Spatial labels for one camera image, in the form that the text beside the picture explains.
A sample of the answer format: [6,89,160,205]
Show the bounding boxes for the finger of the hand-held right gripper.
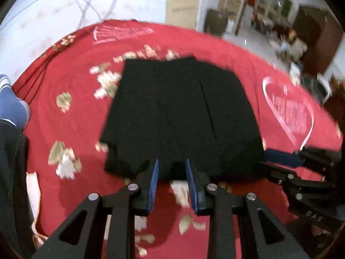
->
[265,146,342,169]
[259,162,335,193]

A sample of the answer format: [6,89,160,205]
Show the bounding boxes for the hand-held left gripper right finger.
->
[185,159,310,259]

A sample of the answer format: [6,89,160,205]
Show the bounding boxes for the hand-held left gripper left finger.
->
[31,159,160,259]

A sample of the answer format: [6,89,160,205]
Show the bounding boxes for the black pants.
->
[100,56,266,184]

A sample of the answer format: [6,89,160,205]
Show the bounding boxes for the pile of household clutter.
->
[252,13,332,103]

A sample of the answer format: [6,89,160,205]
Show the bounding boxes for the white orange-trimmed cloth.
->
[25,171,49,246]

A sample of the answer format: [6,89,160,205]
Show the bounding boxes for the brown wooden wardrobe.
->
[292,5,345,76]

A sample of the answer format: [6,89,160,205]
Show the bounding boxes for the red floral blanket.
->
[12,19,345,259]

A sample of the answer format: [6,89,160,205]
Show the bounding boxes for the dark jeans leg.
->
[0,119,36,259]

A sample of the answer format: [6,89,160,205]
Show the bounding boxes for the dark ceramic jar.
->
[204,9,228,36]

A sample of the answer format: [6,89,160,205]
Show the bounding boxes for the printed cardboard box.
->
[220,0,246,35]

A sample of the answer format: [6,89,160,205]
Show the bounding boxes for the glass-door cabinet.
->
[252,0,294,19]

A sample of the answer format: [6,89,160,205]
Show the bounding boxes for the blue striped sock foot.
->
[0,74,31,128]

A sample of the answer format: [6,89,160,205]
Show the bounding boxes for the large plain cardboard box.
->
[165,0,202,30]

